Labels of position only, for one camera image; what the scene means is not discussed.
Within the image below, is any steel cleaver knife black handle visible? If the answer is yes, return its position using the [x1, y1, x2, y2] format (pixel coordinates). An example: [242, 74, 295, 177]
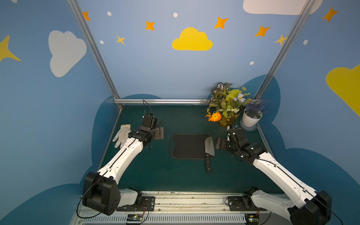
[204, 136, 215, 173]

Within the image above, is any black plastic cutting board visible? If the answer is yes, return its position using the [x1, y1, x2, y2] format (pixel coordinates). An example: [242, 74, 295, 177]
[168, 134, 210, 160]

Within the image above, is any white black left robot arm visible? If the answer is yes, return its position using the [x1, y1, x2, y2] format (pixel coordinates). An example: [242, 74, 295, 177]
[80, 124, 160, 216]

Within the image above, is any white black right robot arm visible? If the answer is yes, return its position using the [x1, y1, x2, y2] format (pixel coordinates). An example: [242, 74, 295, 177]
[215, 127, 332, 225]

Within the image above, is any right green circuit board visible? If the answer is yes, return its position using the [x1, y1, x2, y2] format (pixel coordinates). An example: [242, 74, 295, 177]
[245, 214, 259, 225]

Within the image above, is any green circuit board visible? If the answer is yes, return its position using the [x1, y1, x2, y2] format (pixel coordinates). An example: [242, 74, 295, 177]
[126, 214, 143, 223]
[245, 214, 259, 225]

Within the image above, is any left green circuit board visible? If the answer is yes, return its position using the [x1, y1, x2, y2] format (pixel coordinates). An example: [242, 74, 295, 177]
[126, 214, 143, 223]

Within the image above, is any grey plastic pot saucer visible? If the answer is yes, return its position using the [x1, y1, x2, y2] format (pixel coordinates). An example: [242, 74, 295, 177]
[239, 119, 257, 132]

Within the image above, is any white knitted work glove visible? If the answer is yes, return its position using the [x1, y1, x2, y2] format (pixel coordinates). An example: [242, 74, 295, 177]
[112, 124, 131, 148]

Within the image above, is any glass vase with artificial flowers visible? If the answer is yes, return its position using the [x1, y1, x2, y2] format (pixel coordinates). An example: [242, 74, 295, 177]
[206, 82, 251, 127]

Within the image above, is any white pot with lavender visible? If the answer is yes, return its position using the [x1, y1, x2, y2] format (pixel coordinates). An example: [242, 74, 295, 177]
[242, 100, 267, 128]

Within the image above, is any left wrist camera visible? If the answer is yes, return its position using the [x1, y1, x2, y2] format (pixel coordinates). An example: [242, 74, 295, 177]
[141, 115, 158, 130]

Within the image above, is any rear aluminium frame bar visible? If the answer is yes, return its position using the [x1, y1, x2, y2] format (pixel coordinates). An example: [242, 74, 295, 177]
[114, 98, 209, 105]

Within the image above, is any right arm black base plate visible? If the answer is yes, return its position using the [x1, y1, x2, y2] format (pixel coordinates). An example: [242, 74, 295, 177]
[224, 196, 266, 212]

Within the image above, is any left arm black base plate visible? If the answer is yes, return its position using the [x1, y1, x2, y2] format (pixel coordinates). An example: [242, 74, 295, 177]
[116, 196, 156, 212]

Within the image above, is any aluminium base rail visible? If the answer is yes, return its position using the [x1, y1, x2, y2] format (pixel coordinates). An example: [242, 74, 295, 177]
[70, 191, 277, 225]

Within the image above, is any left aluminium frame post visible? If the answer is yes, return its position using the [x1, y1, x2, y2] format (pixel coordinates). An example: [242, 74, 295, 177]
[67, 0, 123, 111]

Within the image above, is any aluminium frame post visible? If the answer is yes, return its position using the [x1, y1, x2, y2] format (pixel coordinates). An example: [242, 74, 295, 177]
[254, 0, 316, 99]
[67, 0, 123, 111]

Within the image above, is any right aluminium frame post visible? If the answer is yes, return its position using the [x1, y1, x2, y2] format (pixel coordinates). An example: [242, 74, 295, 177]
[254, 0, 316, 99]

